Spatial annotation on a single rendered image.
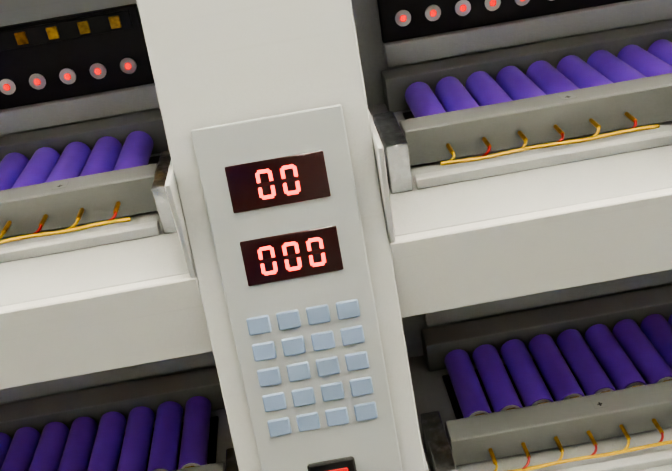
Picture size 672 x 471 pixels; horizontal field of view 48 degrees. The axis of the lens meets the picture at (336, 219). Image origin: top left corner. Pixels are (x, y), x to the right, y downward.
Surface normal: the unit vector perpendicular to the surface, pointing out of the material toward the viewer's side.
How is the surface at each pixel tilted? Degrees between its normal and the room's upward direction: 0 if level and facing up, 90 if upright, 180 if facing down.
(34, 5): 90
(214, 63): 90
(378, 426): 90
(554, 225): 106
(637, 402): 16
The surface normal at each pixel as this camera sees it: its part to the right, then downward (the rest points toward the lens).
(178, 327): 0.10, 0.47
